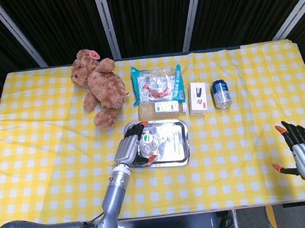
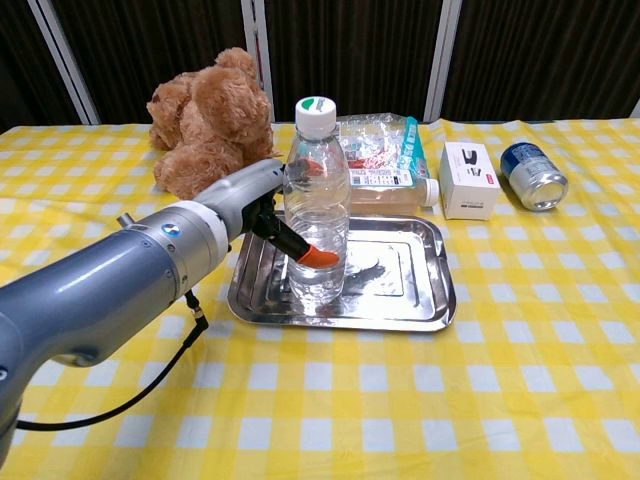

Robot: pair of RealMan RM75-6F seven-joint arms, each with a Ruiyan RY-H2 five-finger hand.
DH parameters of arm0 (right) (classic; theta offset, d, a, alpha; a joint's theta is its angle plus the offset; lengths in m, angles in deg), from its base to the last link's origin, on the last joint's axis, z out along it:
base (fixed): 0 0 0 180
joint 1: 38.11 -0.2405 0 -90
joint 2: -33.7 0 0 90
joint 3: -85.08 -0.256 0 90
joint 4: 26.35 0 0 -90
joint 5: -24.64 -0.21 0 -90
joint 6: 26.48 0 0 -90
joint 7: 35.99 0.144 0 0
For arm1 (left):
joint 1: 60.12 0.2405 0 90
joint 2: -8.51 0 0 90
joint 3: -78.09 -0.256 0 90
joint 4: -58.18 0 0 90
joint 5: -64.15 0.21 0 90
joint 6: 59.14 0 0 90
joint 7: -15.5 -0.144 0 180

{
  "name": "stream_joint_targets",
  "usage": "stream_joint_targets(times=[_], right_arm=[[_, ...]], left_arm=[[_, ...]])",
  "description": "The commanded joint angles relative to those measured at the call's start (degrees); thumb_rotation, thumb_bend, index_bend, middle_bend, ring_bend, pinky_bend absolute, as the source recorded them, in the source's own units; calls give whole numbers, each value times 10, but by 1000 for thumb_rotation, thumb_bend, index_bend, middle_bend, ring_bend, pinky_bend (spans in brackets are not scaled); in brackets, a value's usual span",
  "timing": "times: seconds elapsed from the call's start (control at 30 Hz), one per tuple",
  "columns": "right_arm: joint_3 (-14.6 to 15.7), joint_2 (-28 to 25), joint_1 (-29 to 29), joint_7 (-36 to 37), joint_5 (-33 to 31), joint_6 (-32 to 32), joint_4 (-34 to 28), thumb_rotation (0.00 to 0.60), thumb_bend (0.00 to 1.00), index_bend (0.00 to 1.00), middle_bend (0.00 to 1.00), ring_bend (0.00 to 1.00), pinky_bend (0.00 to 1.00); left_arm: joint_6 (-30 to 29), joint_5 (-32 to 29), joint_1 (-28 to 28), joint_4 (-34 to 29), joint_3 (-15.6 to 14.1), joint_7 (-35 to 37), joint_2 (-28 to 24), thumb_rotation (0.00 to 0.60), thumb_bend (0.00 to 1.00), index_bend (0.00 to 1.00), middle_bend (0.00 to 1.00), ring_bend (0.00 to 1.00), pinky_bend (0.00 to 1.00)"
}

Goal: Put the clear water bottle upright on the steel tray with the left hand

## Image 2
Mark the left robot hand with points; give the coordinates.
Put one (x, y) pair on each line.
(240, 195)

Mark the clear plastic bottle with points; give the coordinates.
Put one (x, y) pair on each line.
(317, 210)

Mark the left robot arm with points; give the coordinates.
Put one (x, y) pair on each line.
(100, 280)

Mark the amber tea drink bottle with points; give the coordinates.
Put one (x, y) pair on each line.
(385, 197)

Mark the metal tray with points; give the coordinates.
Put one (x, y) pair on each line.
(400, 280)

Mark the brown teddy bear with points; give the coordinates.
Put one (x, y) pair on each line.
(215, 115)

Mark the teal clear snack bag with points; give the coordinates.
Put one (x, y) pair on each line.
(380, 145)

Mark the white stapler box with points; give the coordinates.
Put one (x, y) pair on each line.
(467, 185)

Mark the yellow white checkered tablecloth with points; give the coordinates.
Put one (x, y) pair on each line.
(450, 390)

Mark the blue drink can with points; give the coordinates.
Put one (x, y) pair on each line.
(532, 172)

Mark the grey aluminium partition post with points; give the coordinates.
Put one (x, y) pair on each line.
(442, 60)
(635, 111)
(65, 60)
(256, 55)

